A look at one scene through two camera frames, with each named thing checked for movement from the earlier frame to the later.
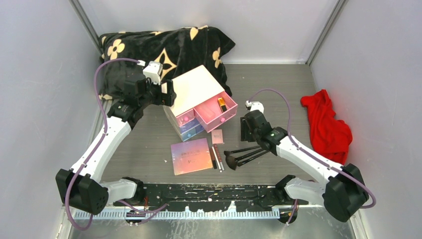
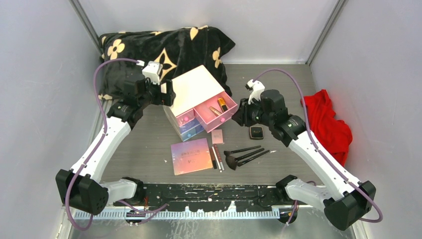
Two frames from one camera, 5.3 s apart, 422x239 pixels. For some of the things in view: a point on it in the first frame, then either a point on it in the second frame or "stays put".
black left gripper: (164, 99) stays put
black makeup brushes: (233, 162) stays put
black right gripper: (245, 136) to (242, 116)
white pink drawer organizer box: (201, 103) stays put
